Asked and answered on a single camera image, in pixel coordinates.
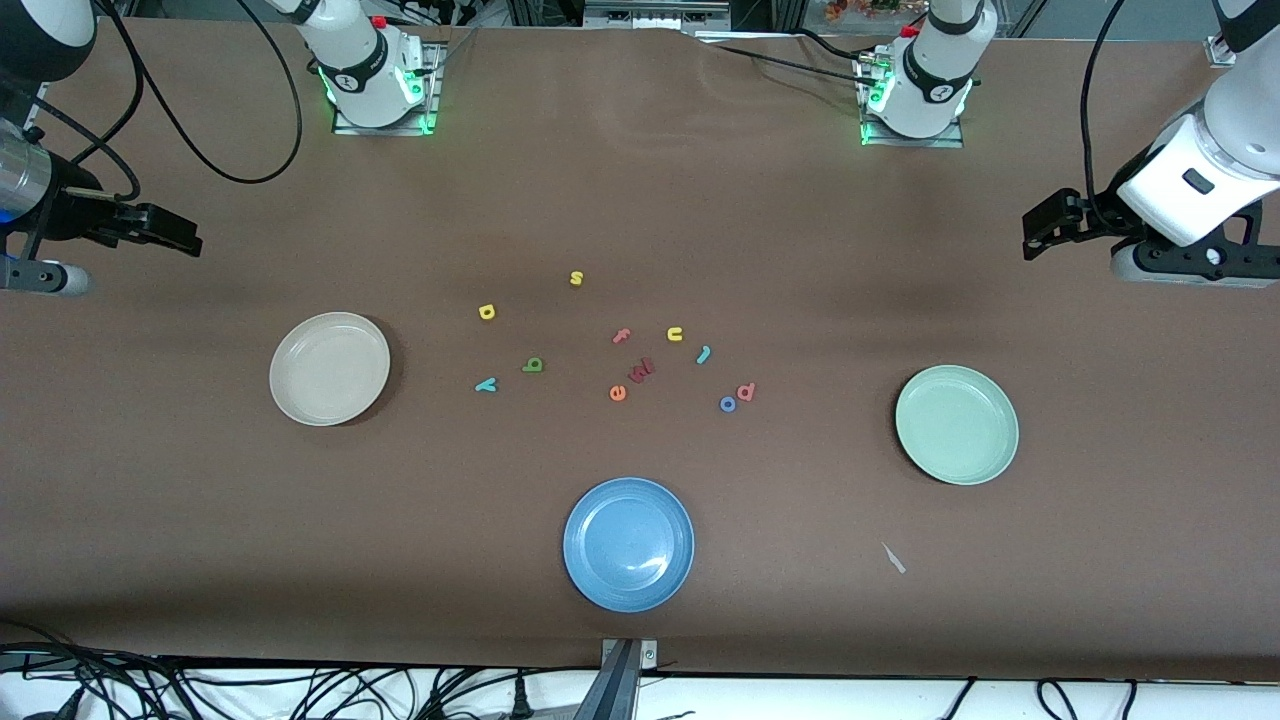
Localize beige brown plate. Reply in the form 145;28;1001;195
269;312;392;428

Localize pale green plate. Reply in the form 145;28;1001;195
895;365;1020;487

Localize orange background object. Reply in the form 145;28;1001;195
825;0;921;21

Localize brown table cover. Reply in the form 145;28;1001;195
0;18;1280;683

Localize blue plate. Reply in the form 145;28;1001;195
563;477;696;613

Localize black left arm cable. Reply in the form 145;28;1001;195
1078;0;1136;236

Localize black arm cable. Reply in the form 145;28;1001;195
20;0;306;201
1078;0;1136;236

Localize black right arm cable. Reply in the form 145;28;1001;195
20;0;306;201

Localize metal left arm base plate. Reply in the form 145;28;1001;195
860;50;966;149

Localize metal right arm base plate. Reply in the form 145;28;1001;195
332;40;443;137

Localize black table cable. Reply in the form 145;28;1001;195
700;38;881;91
790;28;873;61

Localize black floor cable bundle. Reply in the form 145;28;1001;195
0;620;601;720

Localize aluminium frame bar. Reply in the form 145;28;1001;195
583;0;733;31

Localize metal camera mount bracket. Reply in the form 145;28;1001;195
575;638;661;720

